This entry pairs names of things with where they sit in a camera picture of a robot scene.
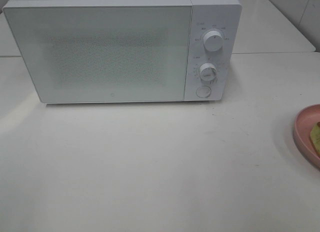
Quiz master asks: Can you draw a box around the sandwich with white bread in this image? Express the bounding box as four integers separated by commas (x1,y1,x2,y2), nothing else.
310,122,320,156

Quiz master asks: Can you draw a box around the white microwave oven body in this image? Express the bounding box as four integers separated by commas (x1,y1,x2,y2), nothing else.
2,0,242,103

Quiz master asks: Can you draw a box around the pink round plate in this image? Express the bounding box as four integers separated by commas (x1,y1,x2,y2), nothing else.
292,104,320,170

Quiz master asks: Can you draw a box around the round door release button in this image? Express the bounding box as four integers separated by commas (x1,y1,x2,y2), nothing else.
196,86,212,98

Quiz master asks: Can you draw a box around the white lower timer knob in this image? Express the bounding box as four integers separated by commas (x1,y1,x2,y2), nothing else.
198,63,217,82

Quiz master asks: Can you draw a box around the white upper power knob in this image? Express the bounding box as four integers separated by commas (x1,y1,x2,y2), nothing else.
202,29,224,52

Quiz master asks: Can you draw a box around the white microwave door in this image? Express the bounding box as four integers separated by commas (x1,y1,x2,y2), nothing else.
4,6,192,104

